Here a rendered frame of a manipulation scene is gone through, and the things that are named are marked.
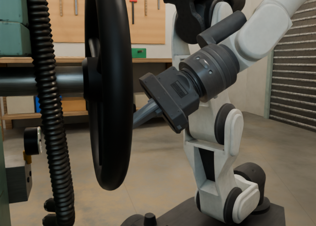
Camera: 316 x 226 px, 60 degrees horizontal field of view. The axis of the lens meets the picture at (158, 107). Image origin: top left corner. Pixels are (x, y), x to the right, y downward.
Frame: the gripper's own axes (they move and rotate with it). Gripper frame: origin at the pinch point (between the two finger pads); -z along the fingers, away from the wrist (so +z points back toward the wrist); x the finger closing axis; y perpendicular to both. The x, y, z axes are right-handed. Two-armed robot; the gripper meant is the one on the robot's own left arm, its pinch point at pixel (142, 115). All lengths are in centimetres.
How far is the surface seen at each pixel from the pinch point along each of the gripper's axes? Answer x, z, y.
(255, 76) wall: 81, 214, -331
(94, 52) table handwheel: 8.4, -1.7, 10.8
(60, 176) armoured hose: -5.0, -14.1, 10.8
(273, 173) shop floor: -31, 74, -167
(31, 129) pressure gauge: 14.9, -20.1, -9.3
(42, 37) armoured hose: 5.9, -6.5, 21.0
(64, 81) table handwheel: 3.4, -7.3, 15.6
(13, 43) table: 2.6, -8.7, 25.4
